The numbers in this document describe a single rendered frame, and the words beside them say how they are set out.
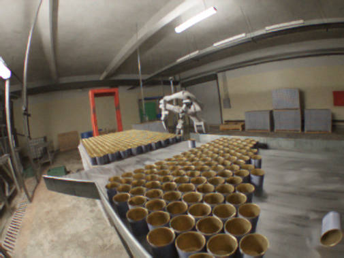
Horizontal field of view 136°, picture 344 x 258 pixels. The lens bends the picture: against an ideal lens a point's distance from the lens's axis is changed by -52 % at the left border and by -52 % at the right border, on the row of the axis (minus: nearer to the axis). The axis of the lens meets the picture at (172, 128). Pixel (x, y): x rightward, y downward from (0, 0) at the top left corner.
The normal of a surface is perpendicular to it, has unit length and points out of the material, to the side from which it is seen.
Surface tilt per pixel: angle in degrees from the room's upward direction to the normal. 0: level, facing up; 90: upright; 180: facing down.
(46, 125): 90
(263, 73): 90
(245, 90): 90
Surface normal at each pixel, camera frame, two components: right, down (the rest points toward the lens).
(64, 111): 0.64, 0.02
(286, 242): -0.12, -0.99
